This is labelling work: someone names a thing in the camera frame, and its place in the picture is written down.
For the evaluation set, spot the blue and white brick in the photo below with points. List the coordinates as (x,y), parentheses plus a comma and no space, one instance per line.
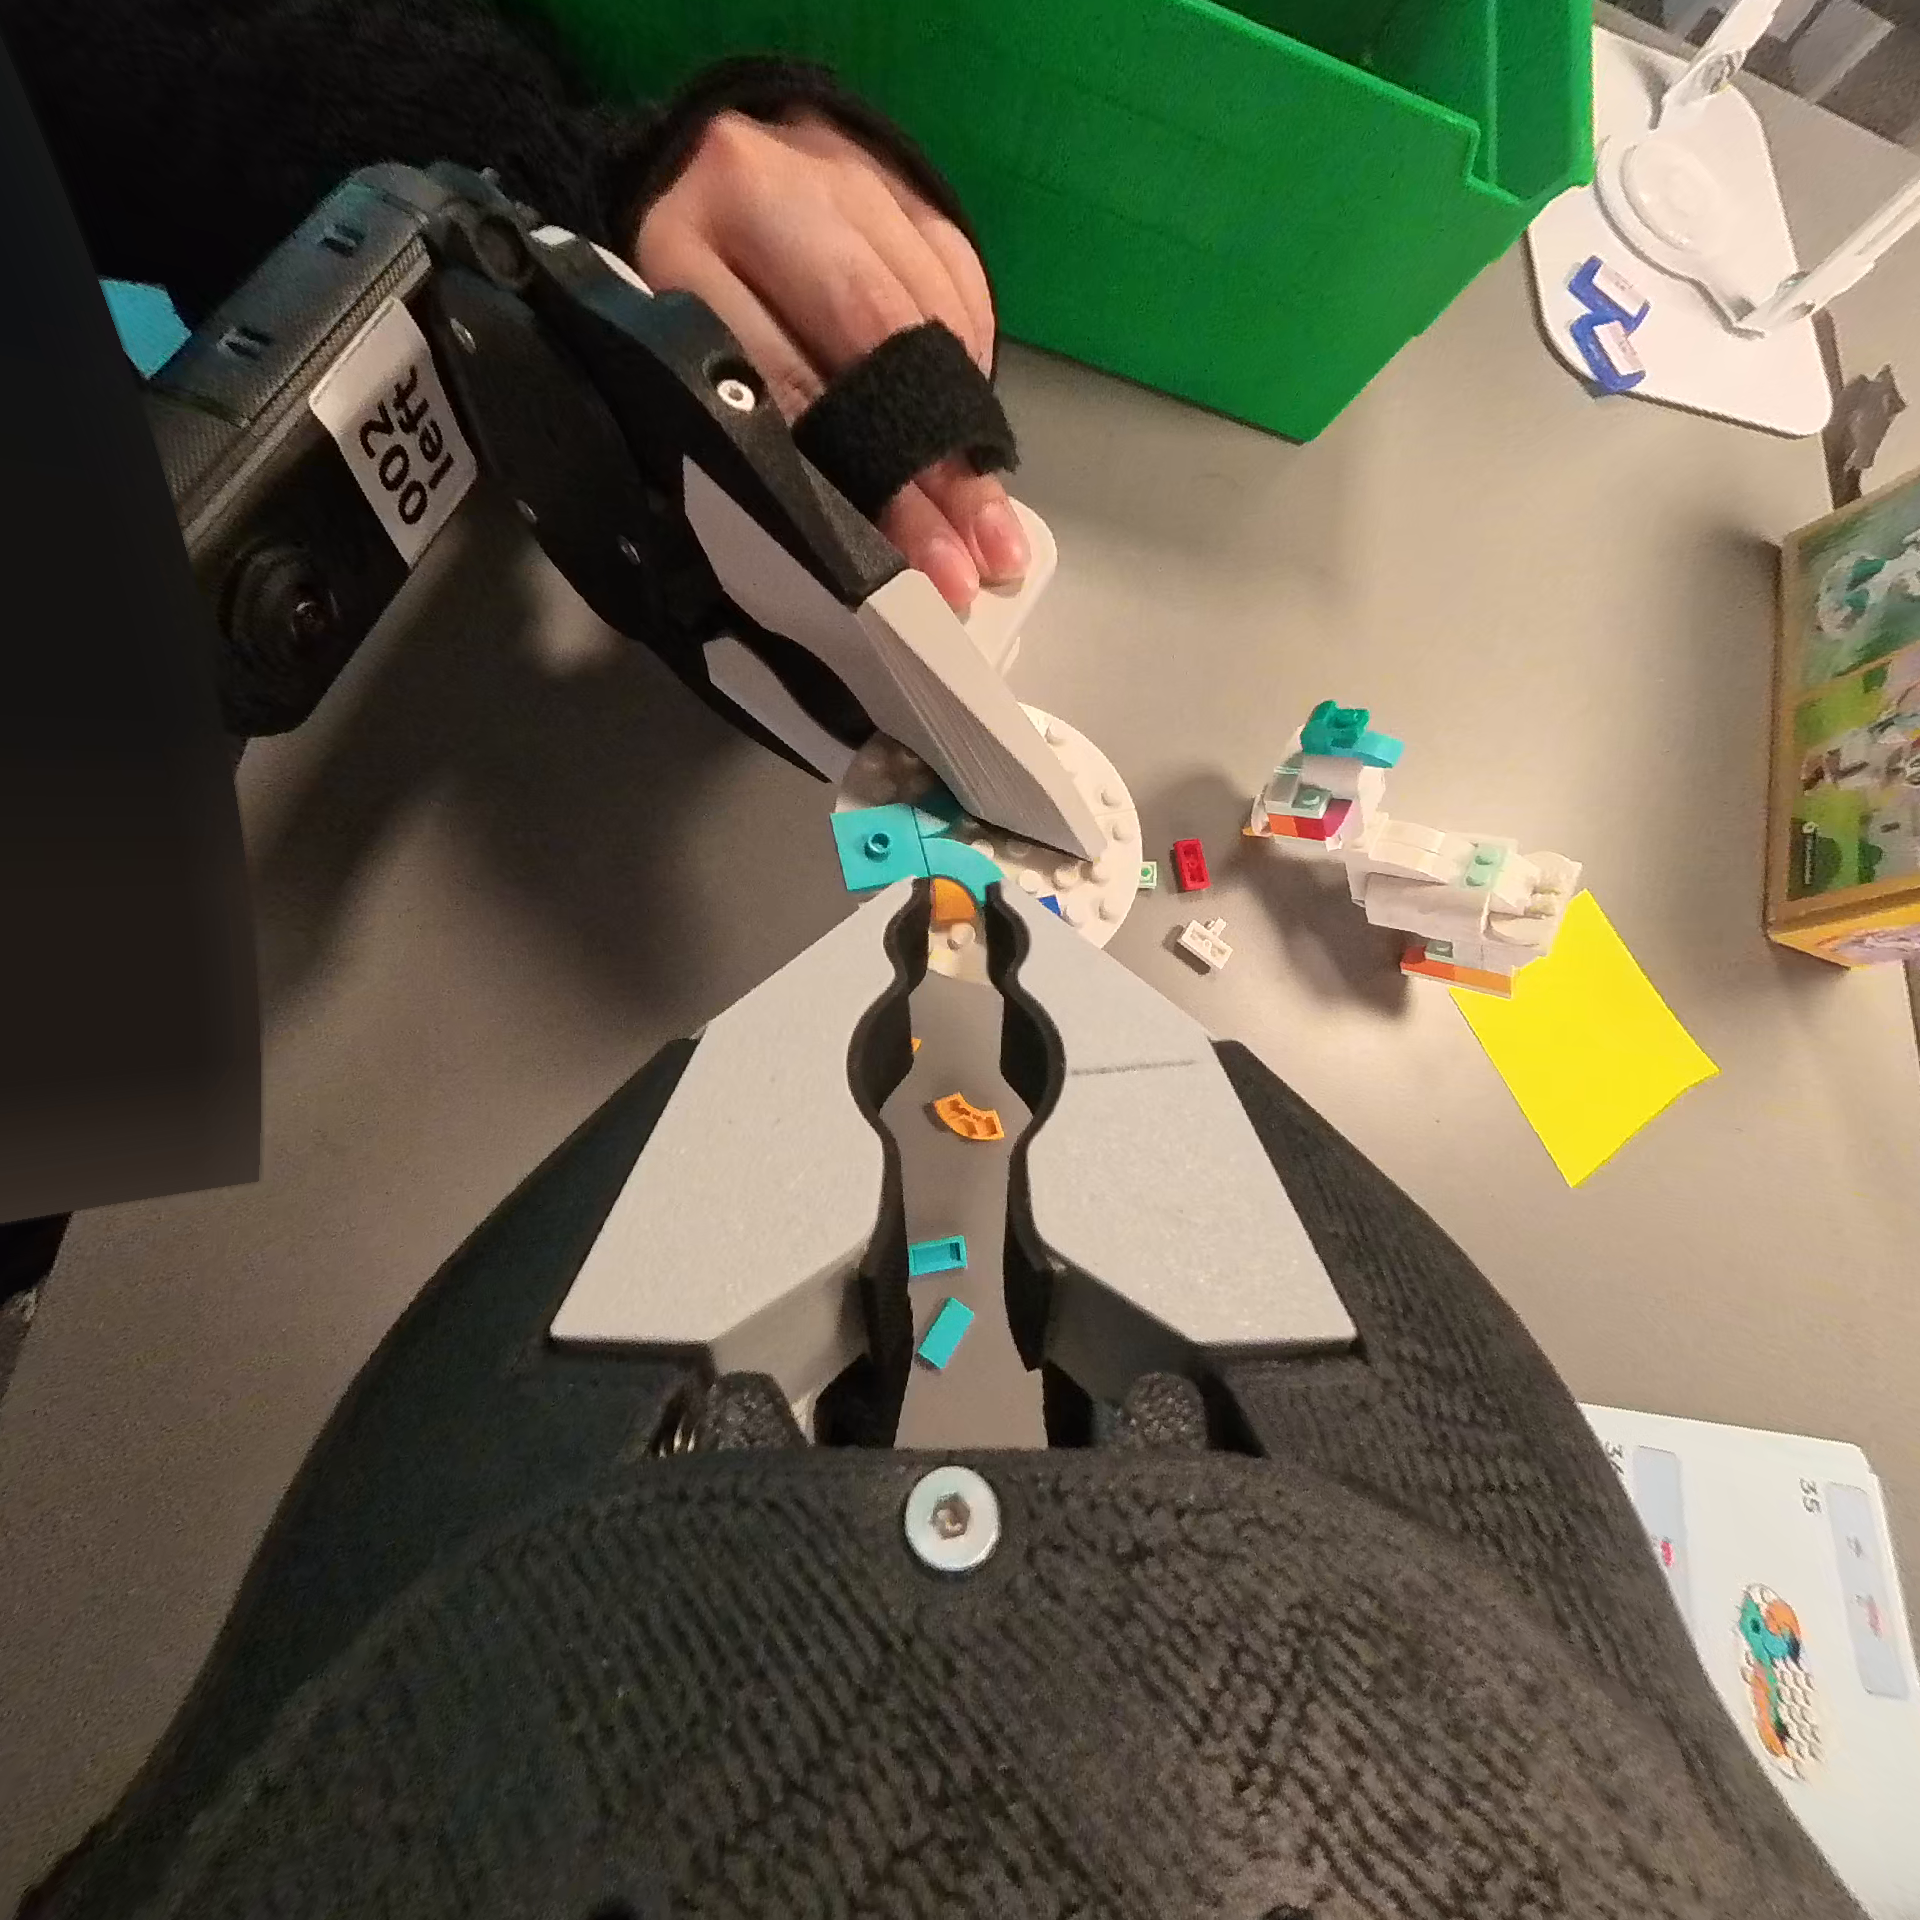
(1599,284)
(1622,361)

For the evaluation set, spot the red small brick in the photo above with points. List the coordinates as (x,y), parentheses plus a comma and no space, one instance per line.
(1193,863)

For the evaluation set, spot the teal flat tile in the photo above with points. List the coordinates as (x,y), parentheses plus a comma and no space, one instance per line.
(946,1332)
(938,1256)

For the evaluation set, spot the white small brick piece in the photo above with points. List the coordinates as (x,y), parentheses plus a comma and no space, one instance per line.
(1203,943)

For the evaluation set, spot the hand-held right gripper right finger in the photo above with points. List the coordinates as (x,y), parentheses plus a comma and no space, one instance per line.
(1201,1200)

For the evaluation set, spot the green plastic bin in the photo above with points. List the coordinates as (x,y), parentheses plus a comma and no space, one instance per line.
(1201,180)

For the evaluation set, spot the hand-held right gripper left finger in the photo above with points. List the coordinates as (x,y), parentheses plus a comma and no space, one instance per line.
(721,1200)

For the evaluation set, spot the white stand with wooden top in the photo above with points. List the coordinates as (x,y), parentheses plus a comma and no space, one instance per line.
(1726,383)

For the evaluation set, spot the open instruction booklet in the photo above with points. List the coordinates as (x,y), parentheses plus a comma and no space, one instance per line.
(1726,1515)

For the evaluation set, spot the round white brick plate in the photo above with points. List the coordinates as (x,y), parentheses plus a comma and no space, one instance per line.
(1114,788)

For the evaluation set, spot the person's left hand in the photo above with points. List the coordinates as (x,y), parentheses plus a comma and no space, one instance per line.
(811,240)

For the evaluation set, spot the teal brick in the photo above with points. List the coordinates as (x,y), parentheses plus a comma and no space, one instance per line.
(870,847)

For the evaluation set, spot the person's left forearm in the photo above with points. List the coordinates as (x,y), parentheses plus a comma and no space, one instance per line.
(377,106)

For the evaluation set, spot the yellow toy set box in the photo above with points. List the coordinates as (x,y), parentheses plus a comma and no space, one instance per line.
(1853,720)

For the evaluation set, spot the yellow paper note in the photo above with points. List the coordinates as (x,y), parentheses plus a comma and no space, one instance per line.
(1591,1050)

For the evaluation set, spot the white brick animal model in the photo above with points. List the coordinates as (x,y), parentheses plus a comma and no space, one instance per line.
(1424,869)

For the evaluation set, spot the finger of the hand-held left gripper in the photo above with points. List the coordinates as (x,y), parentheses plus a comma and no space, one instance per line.
(765,697)
(959,704)

